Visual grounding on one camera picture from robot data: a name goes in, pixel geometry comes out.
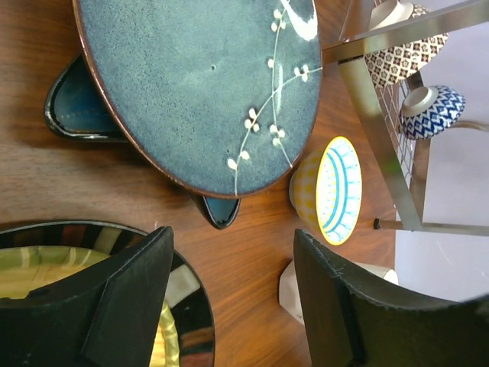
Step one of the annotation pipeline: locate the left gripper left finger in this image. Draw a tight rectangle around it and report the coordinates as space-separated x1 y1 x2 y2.
1 227 174 366

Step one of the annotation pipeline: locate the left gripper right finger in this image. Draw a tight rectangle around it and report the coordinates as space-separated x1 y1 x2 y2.
293 229 488 366

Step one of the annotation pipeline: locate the blue-grey blossom plate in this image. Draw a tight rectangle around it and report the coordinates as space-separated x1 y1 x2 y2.
73 0 322 198

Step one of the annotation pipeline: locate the white ceramic mug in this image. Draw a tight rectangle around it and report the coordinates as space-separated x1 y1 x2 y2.
278 261 399 325

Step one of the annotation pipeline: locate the black patterned rim plate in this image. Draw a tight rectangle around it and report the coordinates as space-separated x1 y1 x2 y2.
1 220 215 366

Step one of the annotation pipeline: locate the yellow teal patterned bowl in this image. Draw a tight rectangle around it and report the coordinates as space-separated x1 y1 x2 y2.
289 136 362 245

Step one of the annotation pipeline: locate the dark blue trivet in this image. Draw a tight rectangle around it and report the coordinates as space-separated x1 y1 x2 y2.
44 55 241 230

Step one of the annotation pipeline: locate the blue red bowl in rack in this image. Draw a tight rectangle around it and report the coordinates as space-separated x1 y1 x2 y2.
400 85 466 141

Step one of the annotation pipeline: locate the steel dish rack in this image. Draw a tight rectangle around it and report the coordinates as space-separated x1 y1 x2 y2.
322 1 488 236

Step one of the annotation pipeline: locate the brown patterned bowl in rack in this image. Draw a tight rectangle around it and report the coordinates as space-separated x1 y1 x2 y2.
364 0 449 89

